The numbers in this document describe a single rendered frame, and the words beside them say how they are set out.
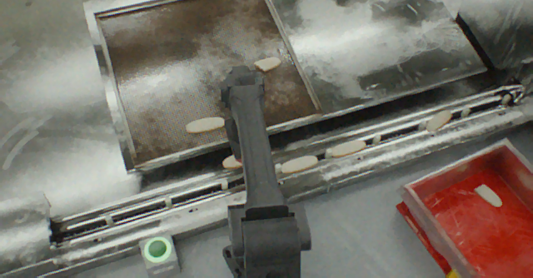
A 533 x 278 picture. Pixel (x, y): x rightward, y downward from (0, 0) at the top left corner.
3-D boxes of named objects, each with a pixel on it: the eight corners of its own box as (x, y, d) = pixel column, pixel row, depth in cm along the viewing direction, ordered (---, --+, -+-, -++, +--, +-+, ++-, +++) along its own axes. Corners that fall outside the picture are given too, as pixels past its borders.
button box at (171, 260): (150, 290, 116) (142, 270, 107) (142, 260, 120) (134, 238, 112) (186, 279, 118) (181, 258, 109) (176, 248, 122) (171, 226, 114)
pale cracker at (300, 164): (283, 176, 128) (283, 174, 127) (277, 165, 131) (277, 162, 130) (320, 165, 131) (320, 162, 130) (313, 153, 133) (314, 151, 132)
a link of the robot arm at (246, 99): (233, 268, 71) (310, 260, 72) (231, 241, 67) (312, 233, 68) (216, 93, 104) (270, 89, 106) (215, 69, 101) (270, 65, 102)
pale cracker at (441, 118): (433, 135, 138) (434, 132, 137) (421, 126, 140) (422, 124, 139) (455, 116, 142) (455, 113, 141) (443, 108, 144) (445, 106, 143)
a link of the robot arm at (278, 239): (240, 328, 69) (313, 319, 70) (231, 228, 68) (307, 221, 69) (229, 236, 113) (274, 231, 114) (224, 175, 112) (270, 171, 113)
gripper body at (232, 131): (251, 117, 118) (251, 96, 113) (266, 153, 113) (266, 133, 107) (223, 125, 117) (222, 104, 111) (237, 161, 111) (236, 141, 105)
